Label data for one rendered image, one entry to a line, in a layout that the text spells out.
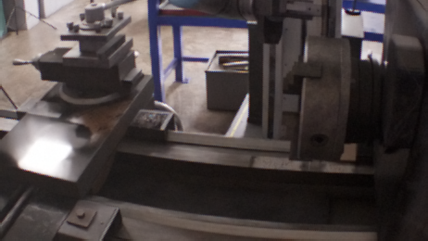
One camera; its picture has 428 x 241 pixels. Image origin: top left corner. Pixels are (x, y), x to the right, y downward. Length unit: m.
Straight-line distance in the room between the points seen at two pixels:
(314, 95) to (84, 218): 0.54
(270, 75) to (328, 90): 1.23
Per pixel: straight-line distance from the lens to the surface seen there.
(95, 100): 1.29
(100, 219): 0.98
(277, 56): 2.00
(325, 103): 0.82
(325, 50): 0.86
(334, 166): 1.18
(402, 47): 0.69
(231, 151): 1.23
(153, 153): 1.24
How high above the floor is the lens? 1.52
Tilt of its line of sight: 28 degrees down
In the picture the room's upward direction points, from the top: 2 degrees counter-clockwise
